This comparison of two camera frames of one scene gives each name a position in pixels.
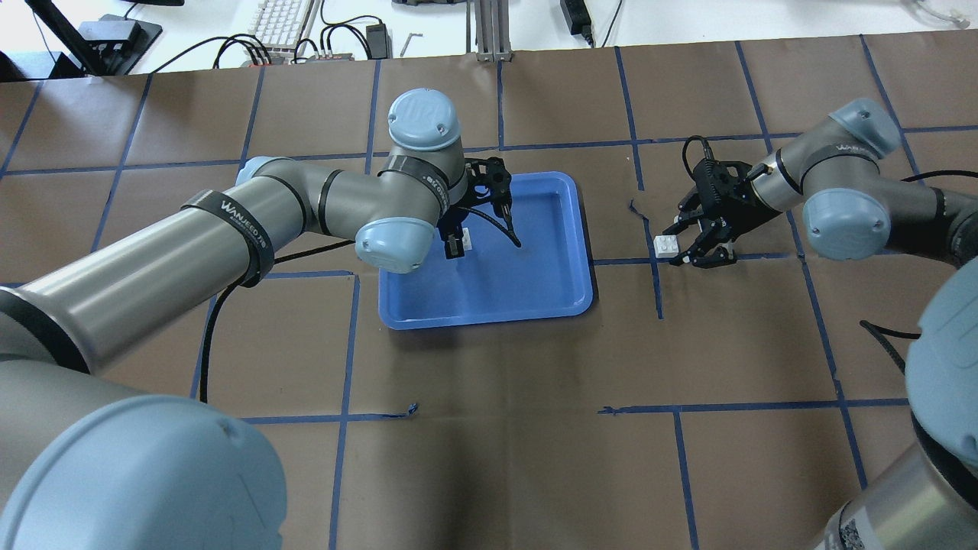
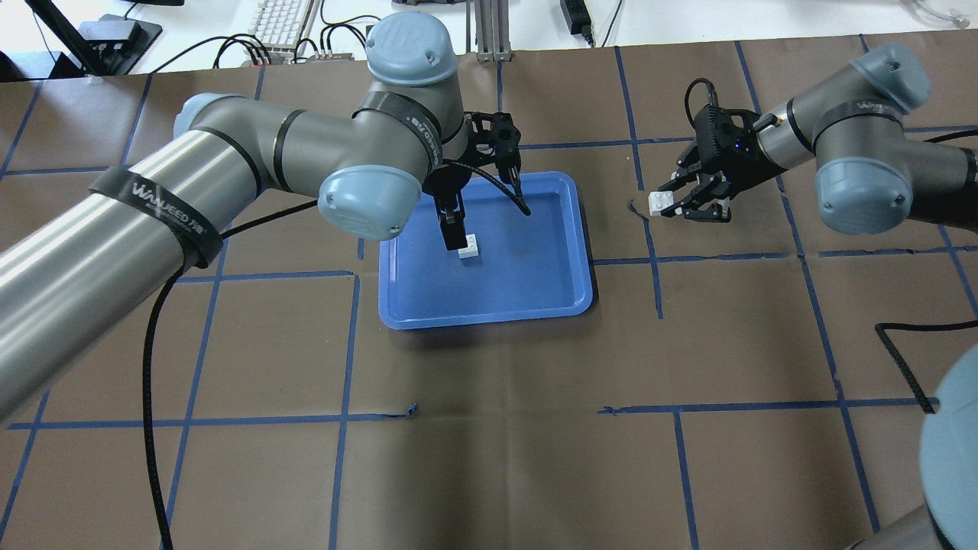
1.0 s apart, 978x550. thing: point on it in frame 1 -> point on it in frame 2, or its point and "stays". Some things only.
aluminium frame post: x=492 y=28 stays
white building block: x=665 y=246 -> x=659 y=201
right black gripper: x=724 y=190 -> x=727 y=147
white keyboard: x=278 y=24 stays
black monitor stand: x=111 y=46 stays
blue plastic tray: x=548 y=275 stays
